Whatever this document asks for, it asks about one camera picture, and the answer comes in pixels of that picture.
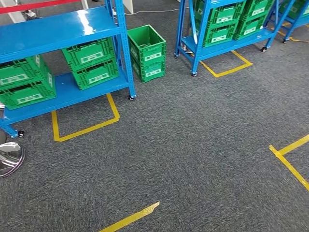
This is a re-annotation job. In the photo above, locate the chrome barrier stanchion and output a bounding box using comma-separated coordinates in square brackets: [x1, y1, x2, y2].
[0, 142, 26, 179]

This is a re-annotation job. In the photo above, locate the white floor cable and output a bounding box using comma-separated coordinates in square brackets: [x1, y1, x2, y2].
[112, 7, 190, 16]

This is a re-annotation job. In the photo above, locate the red barrier belt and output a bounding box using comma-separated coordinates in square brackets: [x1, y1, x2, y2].
[0, 0, 81, 15]

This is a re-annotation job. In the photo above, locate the yellow floor tape strip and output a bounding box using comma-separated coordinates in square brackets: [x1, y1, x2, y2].
[99, 201, 161, 232]

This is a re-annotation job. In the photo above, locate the green plastic crate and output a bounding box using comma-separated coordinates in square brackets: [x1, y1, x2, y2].
[279, 0, 309, 20]
[0, 55, 54, 91]
[61, 37, 116, 72]
[127, 24, 167, 69]
[131, 56, 166, 84]
[241, 0, 276, 24]
[0, 80, 57, 111]
[72, 58, 120, 91]
[201, 22, 239, 49]
[193, 0, 247, 31]
[232, 15, 267, 42]

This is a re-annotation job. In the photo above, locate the blue metal shelf rack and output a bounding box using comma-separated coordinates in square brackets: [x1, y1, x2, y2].
[173, 0, 298, 77]
[275, 0, 309, 44]
[0, 0, 137, 139]

